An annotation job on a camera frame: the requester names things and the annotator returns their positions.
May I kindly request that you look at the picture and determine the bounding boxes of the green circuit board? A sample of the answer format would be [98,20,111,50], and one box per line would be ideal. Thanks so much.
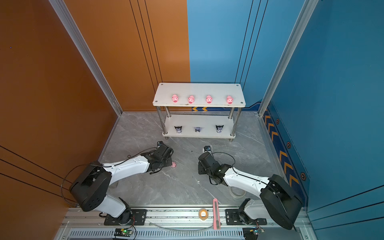
[114,228,134,238]

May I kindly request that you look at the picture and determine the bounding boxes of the small beige tape roll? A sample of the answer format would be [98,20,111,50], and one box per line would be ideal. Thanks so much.
[199,208,209,221]

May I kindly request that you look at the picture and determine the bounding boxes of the clear tape roll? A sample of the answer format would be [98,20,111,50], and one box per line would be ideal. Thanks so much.
[229,187,247,199]

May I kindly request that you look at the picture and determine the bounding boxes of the aluminium corner post left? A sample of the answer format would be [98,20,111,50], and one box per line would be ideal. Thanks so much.
[49,0,123,117]

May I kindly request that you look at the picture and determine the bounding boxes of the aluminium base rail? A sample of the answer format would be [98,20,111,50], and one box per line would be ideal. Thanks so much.
[55,205,317,240]

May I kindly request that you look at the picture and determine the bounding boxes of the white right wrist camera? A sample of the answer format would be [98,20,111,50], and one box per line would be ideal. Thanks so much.
[203,146,212,153]

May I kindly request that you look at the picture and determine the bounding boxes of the pink utility knife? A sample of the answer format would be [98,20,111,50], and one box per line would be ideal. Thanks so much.
[213,198,221,230]

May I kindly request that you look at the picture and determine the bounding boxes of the aluminium corner post right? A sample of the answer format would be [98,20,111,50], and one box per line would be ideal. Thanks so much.
[258,0,319,117]

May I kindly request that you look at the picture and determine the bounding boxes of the black purple figurine toy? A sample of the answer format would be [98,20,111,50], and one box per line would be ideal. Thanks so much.
[216,125,224,134]

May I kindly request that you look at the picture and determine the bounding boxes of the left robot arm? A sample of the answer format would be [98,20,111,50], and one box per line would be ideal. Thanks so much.
[70,141,174,226]

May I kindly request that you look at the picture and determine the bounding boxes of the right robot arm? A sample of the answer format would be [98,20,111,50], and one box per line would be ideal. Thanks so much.
[198,151,304,230]

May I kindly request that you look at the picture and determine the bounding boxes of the right circuit board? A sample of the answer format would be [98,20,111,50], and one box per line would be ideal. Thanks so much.
[243,227,265,240]

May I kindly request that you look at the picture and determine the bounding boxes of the white two-tier shelf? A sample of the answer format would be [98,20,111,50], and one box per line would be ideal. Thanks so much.
[153,83,246,141]

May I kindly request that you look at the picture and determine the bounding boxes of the aluminium corner post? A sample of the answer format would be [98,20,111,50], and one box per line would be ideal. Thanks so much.
[258,0,319,117]
[49,0,123,117]

